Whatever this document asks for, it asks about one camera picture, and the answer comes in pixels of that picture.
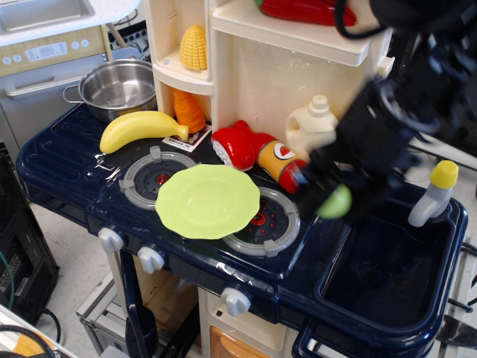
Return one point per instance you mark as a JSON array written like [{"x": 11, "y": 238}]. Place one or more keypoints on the navy toy kitchen counter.
[{"x": 376, "y": 289}]

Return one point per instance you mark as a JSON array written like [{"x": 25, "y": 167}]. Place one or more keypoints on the grey yellow toy faucet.
[{"x": 435, "y": 199}]

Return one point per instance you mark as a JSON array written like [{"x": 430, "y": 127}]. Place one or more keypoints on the grey stove knob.
[
  {"x": 110, "y": 240},
  {"x": 150, "y": 259},
  {"x": 236, "y": 301}
]

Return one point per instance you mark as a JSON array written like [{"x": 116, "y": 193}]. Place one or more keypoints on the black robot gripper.
[{"x": 368, "y": 156}]

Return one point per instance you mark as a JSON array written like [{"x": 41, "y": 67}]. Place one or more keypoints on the red toy chili pepper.
[{"x": 309, "y": 11}]

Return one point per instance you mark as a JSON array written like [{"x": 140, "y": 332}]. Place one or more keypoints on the black computer case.
[{"x": 28, "y": 270}]

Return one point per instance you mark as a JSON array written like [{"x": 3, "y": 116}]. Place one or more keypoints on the grey middle stove knob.
[{"x": 150, "y": 259}]

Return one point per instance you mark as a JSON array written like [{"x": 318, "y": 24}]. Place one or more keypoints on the grey left stove knob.
[{"x": 110, "y": 240}]

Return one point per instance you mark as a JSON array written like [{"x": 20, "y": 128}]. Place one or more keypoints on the grey stove burner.
[
  {"x": 145, "y": 177},
  {"x": 273, "y": 229}
]

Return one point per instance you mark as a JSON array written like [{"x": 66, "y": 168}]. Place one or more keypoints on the yellow toy banana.
[{"x": 139, "y": 125}]

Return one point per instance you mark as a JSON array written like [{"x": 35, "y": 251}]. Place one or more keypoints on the grey right stove knob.
[{"x": 236, "y": 301}]

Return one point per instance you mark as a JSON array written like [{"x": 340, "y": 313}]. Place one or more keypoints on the stainless steel pot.
[{"x": 115, "y": 88}]

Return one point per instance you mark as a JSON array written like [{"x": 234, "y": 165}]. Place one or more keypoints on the cream toy detergent jug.
[{"x": 311, "y": 127}]

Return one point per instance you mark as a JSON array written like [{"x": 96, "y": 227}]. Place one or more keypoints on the toy dishwasher appliance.
[{"x": 35, "y": 73}]

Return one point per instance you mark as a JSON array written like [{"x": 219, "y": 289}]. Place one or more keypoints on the orange toy carrot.
[{"x": 188, "y": 111}]

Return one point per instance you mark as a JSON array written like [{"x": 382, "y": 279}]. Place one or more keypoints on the red toy ketchup bottle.
[{"x": 276, "y": 158}]

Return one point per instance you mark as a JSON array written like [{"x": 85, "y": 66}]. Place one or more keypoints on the yellow toy corn cob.
[{"x": 193, "y": 48}]

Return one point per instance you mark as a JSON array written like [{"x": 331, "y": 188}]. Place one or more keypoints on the green toy pear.
[{"x": 337, "y": 205}]

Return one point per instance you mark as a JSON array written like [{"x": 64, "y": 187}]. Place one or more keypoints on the grey left stove burner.
[{"x": 145, "y": 177}]

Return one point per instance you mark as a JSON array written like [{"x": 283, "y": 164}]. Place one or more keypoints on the light green plastic plate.
[{"x": 207, "y": 202}]

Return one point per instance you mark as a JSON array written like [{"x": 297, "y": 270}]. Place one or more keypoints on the grey right stove burner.
[{"x": 273, "y": 229}]

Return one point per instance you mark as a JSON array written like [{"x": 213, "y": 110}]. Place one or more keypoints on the cream toy kitchen shelf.
[{"x": 260, "y": 68}]

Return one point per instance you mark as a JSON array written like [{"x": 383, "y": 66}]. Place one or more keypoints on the yellow cloth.
[{"x": 27, "y": 346}]

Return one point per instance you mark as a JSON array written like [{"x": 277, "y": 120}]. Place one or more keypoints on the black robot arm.
[{"x": 432, "y": 94}]

